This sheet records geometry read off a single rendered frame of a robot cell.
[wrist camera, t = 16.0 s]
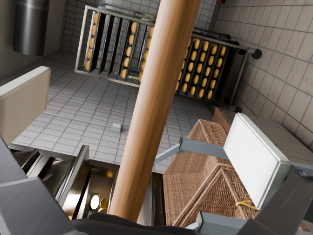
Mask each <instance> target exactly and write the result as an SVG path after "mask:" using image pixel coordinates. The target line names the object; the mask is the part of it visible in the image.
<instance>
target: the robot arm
mask: <svg viewBox="0 0 313 235"><path fill-rule="evenodd" d="M50 76H51V70H50V68H49V67H44V66H40V67H38V68H36V69H34V70H32V71H30V72H28V73H26V74H24V75H22V76H20V77H18V78H16V79H15V80H13V81H11V82H9V83H7V84H5V85H3V86H1V87H0V235H197V231H196V230H193V229H188V228H182V227H176V226H144V225H140V224H138V223H135V222H132V221H129V220H127V219H124V218H122V217H119V216H117V215H112V214H105V213H100V212H95V211H89V213H88V217H87V219H75V220H70V219H69V217H68V216H67V214H66V213H65V212H64V210H63V209H62V207H61V206H60V204H59V203H58V202H57V200H56V199H55V197H54V196H53V195H52V193H51V192H50V190H49V189H48V188H47V186H46V185H45V183H44V182H43V180H42V179H41V178H40V177H39V176H36V177H31V178H28V177H27V175H26V174H25V172H24V171H23V169H22V167H21V166H20V164H19V163H18V161H17V160H16V158H15V157H14V155H13V154H12V152H11V151H10V149H9V148H8V146H9V145H10V144H11V143H12V142H13V141H14V140H15V139H16V138H17V137H18V136H19V135H20V134H21V133H22V132H23V131H24V130H25V129H26V128H27V127H28V126H29V125H31V123H32V122H34V120H36V118H37V117H38V116H39V115H40V114H41V113H43V112H44V111H45V110H46V109H47V101H48V91H49V83H50ZM223 149H224V150H225V152H226V154H227V156H228V158H229V159H230V161H231V163H232V165H233V166H234V168H235V170H236V172H237V174H238V175H239V177H240V179H241V181H242V183H243V184H244V186H245V188H246V190H247V192H248V194H249V195H250V197H251V199H252V201H253V203H254V204H255V206H256V208H257V210H260V212H259V213H258V215H257V216H256V217H255V218H254V219H253V218H250V219H249V220H248V221H247V222H246V223H245V224H244V226H243V227H242V228H241V229H240V230H239V231H238V232H237V234H236V235H296V233H297V231H298V229H299V227H300V224H301V222H302V220H305V221H308V222H310V223H313V174H312V173H310V172H308V171H305V170H300V169H296V168H295V167H294V166H293V164H292V163H291V162H290V161H289V159H288V158H287V157H286V156H285V155H284V154H283V153H282V152H281V151H280V150H279V149H278V148H277V147H276V146H275V145H274V144H273V143H272V142H271V141H270V140H269V138H268V137H267V136H266V135H265V134H264V133H263V132H262V131H261V130H260V129H259V128H258V127H257V126H256V125H255V124H254V123H253V122H252V121H251V120H250V119H249V118H248V117H247V116H246V115H245V114H243V113H239V112H238V113H237V114H236V115H235V118H234V120H233V123H232V125H231V128H230V131H229V134H228V137H227V139H226V142H225V145H224V147H223Z"/></svg>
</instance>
